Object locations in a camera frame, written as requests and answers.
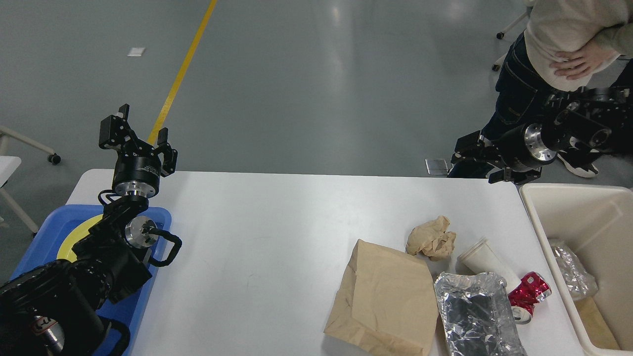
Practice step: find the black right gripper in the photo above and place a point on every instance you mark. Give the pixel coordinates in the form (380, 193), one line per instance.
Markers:
(522, 149)

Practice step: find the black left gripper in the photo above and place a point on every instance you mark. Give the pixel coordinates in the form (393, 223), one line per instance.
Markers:
(137, 170)

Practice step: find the white paper cup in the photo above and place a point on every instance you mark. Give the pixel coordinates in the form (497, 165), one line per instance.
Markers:
(481, 257)

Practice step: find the brown paper ball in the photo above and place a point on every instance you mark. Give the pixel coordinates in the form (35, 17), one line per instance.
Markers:
(432, 239)

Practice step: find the yellow plastic plate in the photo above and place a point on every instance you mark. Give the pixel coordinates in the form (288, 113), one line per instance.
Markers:
(65, 250)

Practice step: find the silver foil bag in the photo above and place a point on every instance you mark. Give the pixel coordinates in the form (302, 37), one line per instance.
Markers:
(476, 315)

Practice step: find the brown paper bag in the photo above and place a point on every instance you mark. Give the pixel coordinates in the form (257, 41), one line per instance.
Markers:
(385, 304)

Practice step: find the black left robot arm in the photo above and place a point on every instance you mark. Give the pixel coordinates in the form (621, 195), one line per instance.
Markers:
(51, 310)

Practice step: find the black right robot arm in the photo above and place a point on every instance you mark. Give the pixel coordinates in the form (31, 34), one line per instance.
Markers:
(598, 119)

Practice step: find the metal floor outlet plate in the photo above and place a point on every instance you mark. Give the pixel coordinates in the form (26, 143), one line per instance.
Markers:
(437, 167)

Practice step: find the person in black trousers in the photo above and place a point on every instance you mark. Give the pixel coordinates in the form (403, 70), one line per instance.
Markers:
(581, 162)

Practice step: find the beige plastic bin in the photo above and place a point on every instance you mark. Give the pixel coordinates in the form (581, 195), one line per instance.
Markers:
(596, 223)

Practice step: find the crushed red soda can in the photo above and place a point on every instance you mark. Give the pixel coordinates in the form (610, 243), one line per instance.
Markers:
(532, 290)

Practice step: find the person in beige sweater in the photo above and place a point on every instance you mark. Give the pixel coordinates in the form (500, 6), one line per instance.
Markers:
(564, 44)

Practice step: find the blue plastic tray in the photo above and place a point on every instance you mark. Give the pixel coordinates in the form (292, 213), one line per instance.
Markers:
(51, 236)

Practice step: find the clear plastic wrap in bin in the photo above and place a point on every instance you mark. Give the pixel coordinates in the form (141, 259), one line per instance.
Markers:
(580, 283)

